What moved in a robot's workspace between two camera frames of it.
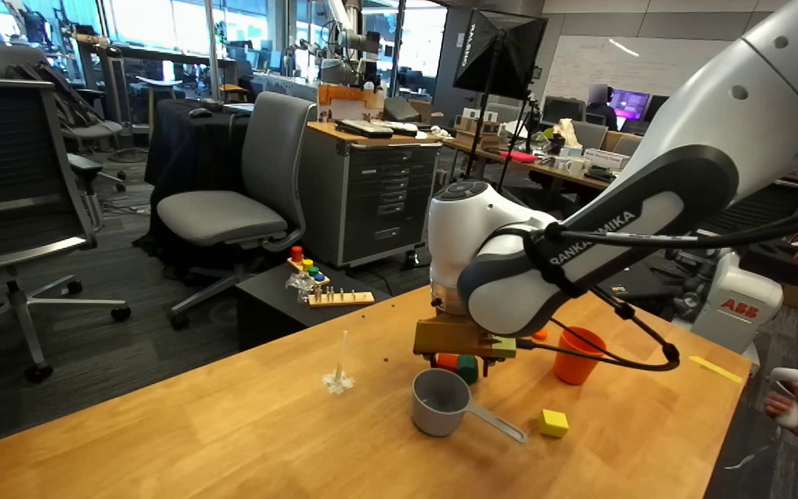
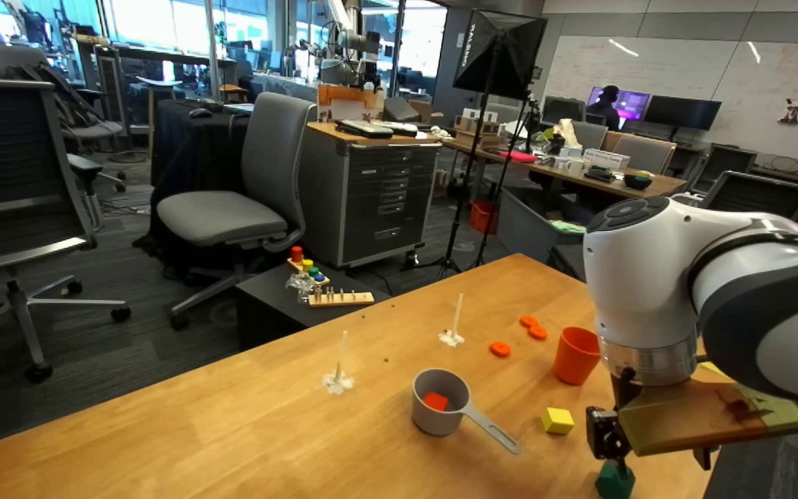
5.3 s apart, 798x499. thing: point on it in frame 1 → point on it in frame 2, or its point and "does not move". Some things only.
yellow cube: [553, 421] does not move
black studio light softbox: [500, 54] does not move
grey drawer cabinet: [363, 194] does not move
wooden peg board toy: [338, 298] does not move
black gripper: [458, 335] → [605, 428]
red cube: [447, 357] → [436, 400]
